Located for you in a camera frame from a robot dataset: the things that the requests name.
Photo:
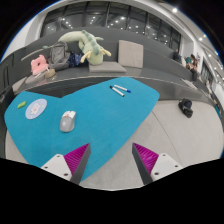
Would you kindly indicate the dark blue patterned bag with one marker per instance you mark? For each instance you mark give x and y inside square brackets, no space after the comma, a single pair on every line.
[75,59]

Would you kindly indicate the grey backpack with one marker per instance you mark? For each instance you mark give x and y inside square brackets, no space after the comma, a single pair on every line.
[59,55]

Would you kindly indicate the grey square cushion upright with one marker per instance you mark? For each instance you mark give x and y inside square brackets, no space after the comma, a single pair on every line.
[130,54]

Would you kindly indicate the grey computer mouse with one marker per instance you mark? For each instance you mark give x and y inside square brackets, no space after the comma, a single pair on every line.
[67,121]

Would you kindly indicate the black bag on floor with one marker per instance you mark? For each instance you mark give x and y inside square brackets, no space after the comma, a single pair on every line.
[185,106]

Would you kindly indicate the pink plush cushion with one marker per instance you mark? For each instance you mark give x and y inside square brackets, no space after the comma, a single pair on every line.
[38,65]

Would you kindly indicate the seated person in background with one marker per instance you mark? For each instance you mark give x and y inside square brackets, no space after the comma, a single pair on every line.
[191,64]

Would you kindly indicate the blue capped marker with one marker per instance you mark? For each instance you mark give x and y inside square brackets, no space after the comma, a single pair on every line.
[122,88]

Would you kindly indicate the green dinosaur plush toy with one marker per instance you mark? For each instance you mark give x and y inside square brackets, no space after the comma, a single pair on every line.
[88,44]

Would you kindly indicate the small green eraser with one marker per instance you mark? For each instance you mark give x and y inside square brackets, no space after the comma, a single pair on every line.
[21,105]

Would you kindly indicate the round light blue mouse pad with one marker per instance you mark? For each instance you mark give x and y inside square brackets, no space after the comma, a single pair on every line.
[36,108]

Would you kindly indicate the blue table mat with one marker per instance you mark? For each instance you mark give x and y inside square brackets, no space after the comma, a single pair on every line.
[104,119]

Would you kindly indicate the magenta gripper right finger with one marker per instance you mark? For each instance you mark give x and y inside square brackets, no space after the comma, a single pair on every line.
[153,166]

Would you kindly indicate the black capped marker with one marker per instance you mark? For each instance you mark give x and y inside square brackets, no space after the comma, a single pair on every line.
[117,91]

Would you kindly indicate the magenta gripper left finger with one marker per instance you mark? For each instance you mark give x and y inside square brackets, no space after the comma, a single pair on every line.
[71,166]

